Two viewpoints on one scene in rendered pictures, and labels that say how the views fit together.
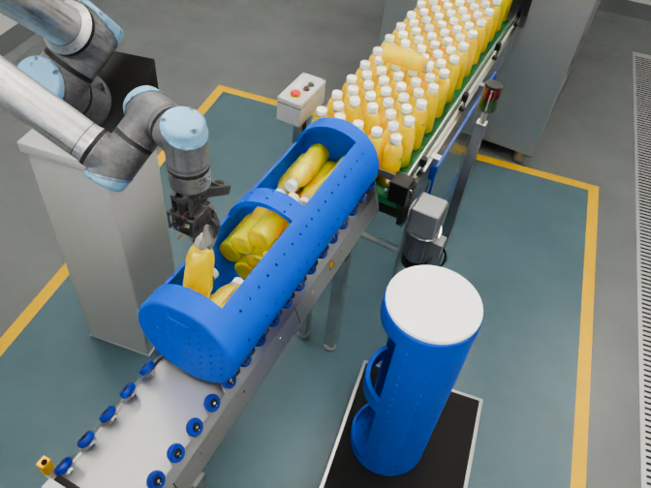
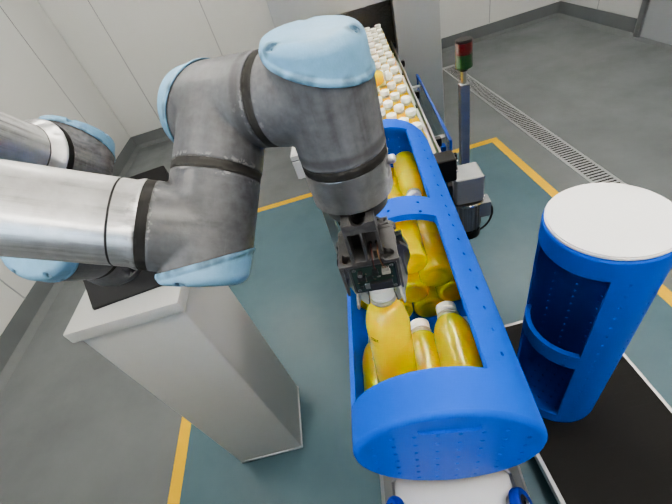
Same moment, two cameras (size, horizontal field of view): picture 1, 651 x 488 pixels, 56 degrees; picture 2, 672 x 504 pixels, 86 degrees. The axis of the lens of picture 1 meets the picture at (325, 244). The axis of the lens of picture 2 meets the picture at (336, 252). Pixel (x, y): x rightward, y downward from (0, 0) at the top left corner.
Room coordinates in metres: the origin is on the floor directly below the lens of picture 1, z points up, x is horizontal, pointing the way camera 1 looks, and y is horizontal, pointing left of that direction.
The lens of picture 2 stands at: (0.65, 0.40, 1.71)
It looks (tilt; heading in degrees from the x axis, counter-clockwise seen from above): 42 degrees down; 350
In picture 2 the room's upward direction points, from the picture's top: 19 degrees counter-clockwise
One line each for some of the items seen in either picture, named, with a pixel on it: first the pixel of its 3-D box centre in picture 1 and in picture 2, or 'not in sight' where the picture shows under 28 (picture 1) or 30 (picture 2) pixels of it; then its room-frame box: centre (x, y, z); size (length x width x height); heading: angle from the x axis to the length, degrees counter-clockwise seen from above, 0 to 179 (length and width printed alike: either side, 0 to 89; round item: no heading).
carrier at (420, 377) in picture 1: (406, 382); (573, 324); (1.09, -0.32, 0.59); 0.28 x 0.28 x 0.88
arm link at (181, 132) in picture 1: (185, 142); (326, 99); (0.99, 0.31, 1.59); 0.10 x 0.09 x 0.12; 47
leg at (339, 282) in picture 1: (336, 305); not in sight; (1.59, -0.08, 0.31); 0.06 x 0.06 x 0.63; 68
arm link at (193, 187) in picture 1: (191, 175); (352, 177); (0.98, 0.30, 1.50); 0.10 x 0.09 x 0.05; 68
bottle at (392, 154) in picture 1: (390, 161); not in sight; (1.74, -0.20, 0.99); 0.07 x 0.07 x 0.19
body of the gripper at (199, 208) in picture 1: (191, 205); (365, 237); (0.98, 0.31, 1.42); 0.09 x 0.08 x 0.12; 158
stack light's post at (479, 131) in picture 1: (448, 227); (464, 195); (1.90, -0.51, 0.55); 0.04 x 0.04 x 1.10; 68
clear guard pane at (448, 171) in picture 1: (454, 161); (434, 148); (2.16, -0.53, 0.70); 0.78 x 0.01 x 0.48; 158
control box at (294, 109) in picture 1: (301, 99); (308, 152); (1.98, 0.15, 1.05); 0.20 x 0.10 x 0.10; 158
